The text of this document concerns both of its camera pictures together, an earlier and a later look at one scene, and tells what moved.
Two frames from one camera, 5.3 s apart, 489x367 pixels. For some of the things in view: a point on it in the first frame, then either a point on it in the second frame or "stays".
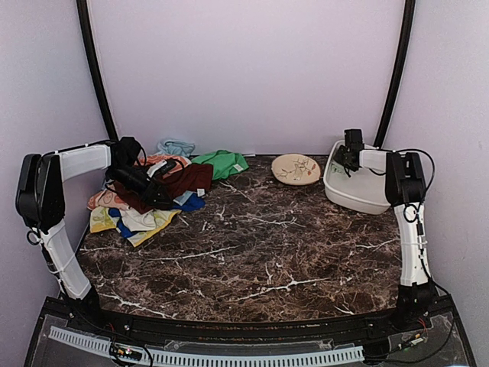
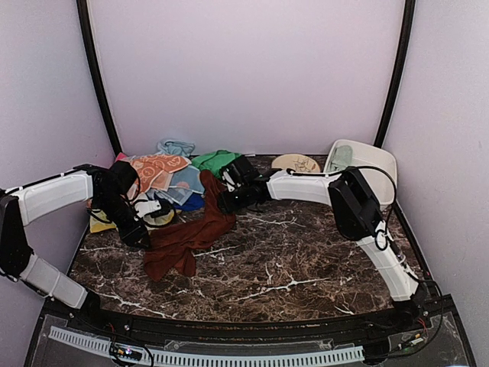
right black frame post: (399, 65) stays
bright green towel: (225, 163) stays
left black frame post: (87, 29) stays
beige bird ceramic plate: (296, 170) stays
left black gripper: (148, 191) → (134, 233)
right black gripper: (338, 158) → (228, 204)
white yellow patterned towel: (140, 226) stays
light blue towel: (175, 147) stays
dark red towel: (175, 184) → (173, 245)
